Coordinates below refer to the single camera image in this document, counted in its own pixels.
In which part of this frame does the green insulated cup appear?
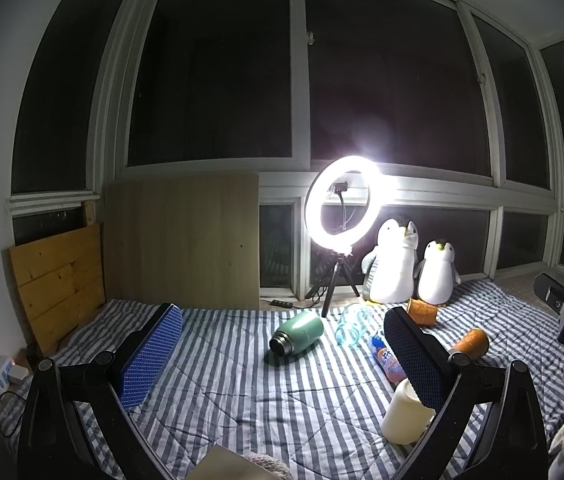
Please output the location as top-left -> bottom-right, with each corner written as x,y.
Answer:
268,310 -> 324,358

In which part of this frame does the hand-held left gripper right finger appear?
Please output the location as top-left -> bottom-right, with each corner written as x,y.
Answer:
383,306 -> 549,480

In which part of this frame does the cream cup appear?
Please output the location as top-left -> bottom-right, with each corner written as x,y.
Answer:
381,377 -> 436,445

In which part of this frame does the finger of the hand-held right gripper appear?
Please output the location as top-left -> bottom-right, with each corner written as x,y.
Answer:
533,272 -> 564,317

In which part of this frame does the light wooden board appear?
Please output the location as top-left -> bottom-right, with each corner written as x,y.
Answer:
103,172 -> 261,311

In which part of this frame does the grey fuzzy plush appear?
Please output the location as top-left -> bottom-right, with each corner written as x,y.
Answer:
239,452 -> 293,480

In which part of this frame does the ring light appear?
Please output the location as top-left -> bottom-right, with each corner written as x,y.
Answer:
304,155 -> 388,257

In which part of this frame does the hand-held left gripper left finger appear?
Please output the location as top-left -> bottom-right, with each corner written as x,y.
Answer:
16,303 -> 184,480

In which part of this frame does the large penguin plush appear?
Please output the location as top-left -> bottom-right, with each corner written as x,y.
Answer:
361,214 -> 420,306

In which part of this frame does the black cable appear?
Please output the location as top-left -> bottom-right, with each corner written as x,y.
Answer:
0,389 -> 25,428

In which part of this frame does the black tripod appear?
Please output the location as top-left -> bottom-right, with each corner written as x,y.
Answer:
304,252 -> 361,319

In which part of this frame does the white window frame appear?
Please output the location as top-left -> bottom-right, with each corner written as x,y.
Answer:
7,0 -> 564,302

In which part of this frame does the colourful label bottle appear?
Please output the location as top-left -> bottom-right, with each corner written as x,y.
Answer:
369,330 -> 409,382

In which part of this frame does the orange cup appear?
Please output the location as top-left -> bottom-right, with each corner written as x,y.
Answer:
449,328 -> 489,358
406,297 -> 439,327

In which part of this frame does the small penguin plush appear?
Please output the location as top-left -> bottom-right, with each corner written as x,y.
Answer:
413,238 -> 462,309

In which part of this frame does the clear plastic bottle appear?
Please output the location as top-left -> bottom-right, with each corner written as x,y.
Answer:
334,302 -> 380,348

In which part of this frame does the blue striped blanket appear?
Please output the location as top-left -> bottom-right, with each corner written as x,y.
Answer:
0,277 -> 564,480

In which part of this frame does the black phone holder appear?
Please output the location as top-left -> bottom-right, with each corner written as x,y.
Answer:
328,180 -> 352,235

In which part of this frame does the beige paper sheet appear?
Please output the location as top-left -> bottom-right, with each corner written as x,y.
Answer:
197,442 -> 254,480

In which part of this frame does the pine plank board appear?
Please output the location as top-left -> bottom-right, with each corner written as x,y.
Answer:
9,223 -> 106,356

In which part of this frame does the white power strip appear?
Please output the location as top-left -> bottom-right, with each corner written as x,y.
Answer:
0,355 -> 30,396

